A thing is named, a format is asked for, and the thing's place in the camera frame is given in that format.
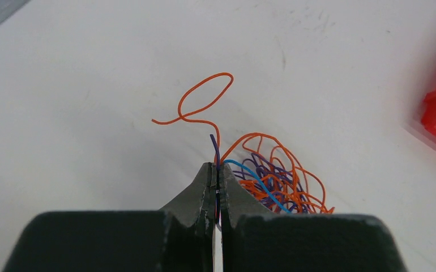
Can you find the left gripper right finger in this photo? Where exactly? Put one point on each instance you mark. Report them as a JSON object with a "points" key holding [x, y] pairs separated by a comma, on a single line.
{"points": [[237, 205]]}

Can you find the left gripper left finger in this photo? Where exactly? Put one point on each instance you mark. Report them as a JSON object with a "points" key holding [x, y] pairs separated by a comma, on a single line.
{"points": [[195, 206]]}

